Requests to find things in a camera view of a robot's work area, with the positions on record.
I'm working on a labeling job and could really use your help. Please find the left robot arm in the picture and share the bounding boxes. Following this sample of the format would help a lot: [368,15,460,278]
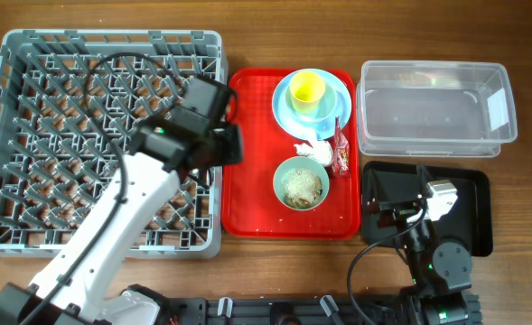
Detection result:
[0,76,243,324]

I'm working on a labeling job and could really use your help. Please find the clear plastic bin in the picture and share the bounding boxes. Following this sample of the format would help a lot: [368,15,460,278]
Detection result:
[357,60,518,157]

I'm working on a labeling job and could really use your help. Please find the grey dishwasher rack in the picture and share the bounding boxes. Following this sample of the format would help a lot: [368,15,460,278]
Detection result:
[0,29,229,258]

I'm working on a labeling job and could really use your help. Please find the red plastic tray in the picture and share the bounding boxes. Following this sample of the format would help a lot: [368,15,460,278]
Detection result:
[221,68,361,240]

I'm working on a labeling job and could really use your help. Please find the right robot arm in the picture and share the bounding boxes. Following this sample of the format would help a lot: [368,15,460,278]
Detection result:
[369,164,472,324]

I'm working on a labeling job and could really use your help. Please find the black tray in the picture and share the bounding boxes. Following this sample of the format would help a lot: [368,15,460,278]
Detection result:
[361,161,493,257]

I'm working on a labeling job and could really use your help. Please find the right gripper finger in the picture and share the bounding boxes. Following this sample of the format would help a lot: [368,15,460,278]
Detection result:
[364,170,378,212]
[416,163,434,195]

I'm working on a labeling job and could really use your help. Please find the light blue plate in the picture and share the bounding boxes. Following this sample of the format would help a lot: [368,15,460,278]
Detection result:
[272,69,352,140]

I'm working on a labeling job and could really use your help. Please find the rice food scraps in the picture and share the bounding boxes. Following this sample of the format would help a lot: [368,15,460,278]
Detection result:
[282,168,322,209]

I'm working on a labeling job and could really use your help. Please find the yellow plastic cup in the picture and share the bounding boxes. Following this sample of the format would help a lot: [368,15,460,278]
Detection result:
[289,70,325,115]

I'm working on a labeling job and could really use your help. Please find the white napkin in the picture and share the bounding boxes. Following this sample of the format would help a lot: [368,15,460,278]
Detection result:
[294,141,333,167]

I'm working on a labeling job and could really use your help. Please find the red snack wrapper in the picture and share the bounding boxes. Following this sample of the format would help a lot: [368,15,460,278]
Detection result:
[331,117,350,177]

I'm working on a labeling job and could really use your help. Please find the green bowl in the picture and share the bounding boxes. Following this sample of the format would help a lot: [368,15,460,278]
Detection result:
[273,156,330,211]

